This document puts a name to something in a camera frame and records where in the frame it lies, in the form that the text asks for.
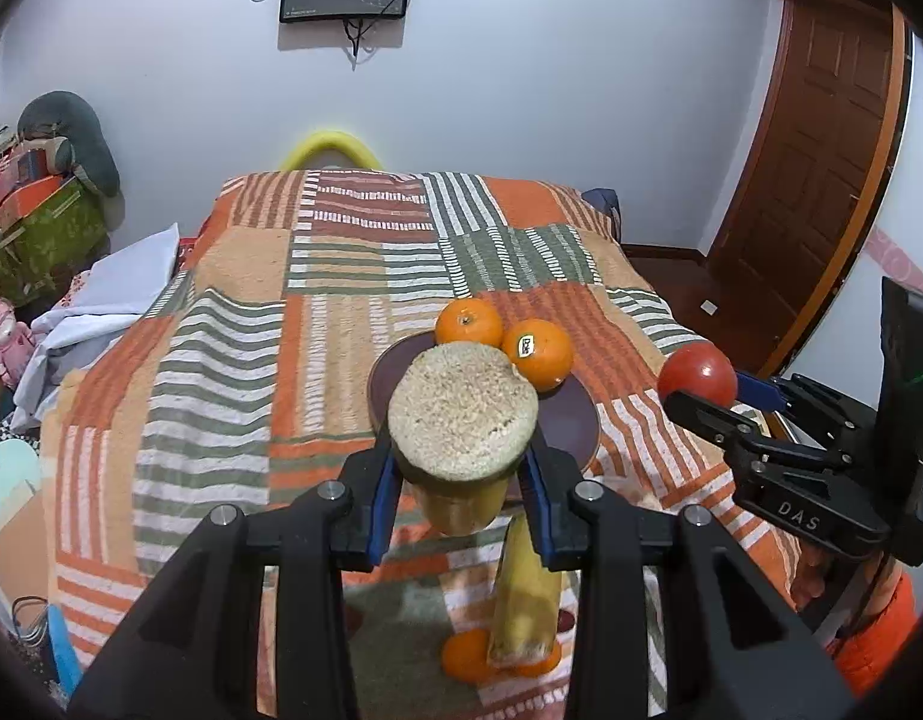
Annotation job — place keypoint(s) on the dark brown plate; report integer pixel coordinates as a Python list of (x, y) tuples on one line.
[(570, 420)]

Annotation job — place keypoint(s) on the pale blue round cushion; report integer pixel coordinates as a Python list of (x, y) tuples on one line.
[(8, 476)]

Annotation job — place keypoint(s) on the dark blue cloth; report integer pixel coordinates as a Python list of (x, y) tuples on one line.
[(605, 204)]

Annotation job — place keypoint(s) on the grey plush pillow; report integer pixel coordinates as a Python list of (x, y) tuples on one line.
[(75, 139)]

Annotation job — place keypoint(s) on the brown wooden door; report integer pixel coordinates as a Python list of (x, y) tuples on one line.
[(813, 150)]

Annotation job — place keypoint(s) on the striped patchwork blanket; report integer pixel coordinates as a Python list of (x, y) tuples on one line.
[(281, 330)]

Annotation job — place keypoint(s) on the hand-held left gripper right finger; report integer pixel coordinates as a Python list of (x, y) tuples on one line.
[(542, 514)]

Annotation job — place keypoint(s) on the green cardboard box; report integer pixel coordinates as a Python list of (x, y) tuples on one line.
[(45, 236)]

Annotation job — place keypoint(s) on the pink toy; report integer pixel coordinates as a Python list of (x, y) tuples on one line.
[(5, 337)]

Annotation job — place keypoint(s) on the red tomato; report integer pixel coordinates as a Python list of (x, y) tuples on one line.
[(699, 375)]

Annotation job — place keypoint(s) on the glass jar with cork lid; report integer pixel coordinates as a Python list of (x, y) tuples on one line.
[(461, 412)]

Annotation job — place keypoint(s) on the person's right forearm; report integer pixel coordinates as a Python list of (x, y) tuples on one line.
[(877, 637)]

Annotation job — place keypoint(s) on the red cardboard box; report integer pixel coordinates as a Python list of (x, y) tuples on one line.
[(11, 184)]

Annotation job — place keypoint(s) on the orange with sticker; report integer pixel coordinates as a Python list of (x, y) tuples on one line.
[(540, 356)]

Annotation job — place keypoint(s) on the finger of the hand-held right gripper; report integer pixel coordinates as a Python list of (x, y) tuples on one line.
[(712, 424), (757, 390)]

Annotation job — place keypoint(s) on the yellow curved foam tube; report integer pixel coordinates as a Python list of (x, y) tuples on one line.
[(330, 146)]

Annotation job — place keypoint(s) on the light blue cloth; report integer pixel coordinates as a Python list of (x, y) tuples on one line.
[(94, 304)]

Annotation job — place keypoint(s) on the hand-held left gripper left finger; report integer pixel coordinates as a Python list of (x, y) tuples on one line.
[(381, 514)]

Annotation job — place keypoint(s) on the yellow banana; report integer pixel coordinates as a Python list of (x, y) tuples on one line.
[(523, 604)]

